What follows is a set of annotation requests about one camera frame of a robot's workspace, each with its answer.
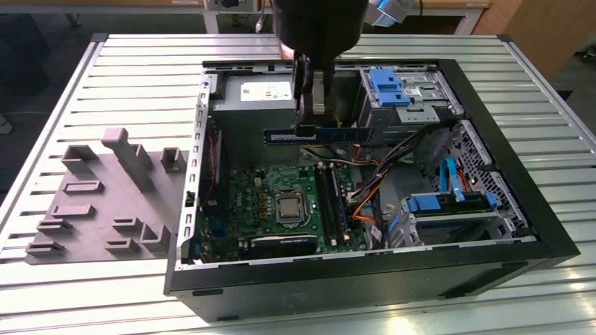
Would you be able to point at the brown wooden cabinet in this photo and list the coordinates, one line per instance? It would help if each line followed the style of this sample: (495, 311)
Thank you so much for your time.
(549, 28)

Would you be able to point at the grey metal stand foot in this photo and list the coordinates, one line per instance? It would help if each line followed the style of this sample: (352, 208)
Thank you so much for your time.
(4, 125)

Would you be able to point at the hard disk in blue carrier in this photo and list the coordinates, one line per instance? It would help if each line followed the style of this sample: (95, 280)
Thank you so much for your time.
(423, 204)

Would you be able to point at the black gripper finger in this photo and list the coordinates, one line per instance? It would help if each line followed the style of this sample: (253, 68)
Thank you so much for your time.
(303, 87)

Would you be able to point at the silver CPU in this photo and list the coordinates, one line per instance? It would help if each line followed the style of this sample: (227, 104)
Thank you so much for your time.
(289, 206)

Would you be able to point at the thin metal locking lever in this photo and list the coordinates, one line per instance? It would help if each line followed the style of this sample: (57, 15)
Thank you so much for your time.
(307, 218)

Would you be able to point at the black graphics card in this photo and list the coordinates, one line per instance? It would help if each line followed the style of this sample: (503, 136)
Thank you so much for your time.
(279, 246)

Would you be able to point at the grey power supply unit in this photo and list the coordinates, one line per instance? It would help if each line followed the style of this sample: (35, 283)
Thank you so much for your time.
(251, 146)

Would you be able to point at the black RAM slot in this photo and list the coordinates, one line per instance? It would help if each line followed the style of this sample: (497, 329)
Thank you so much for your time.
(325, 209)

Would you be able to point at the metal disk bay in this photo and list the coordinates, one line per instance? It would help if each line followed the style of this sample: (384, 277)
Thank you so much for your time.
(456, 218)

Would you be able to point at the grey parts rack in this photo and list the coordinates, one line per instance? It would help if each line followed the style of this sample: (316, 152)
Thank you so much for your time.
(116, 199)

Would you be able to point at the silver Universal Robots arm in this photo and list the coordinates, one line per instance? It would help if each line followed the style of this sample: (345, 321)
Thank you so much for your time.
(396, 11)

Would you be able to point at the metal drive cage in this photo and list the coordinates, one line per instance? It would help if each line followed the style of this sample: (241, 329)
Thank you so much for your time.
(419, 117)

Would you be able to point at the black PC case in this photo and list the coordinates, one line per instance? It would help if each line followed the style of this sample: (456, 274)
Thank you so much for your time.
(325, 289)

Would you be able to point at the blue plastic drive latch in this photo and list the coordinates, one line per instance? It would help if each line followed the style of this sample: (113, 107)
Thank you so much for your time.
(387, 87)

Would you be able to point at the green motherboard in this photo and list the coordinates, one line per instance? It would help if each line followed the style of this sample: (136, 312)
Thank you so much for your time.
(247, 181)

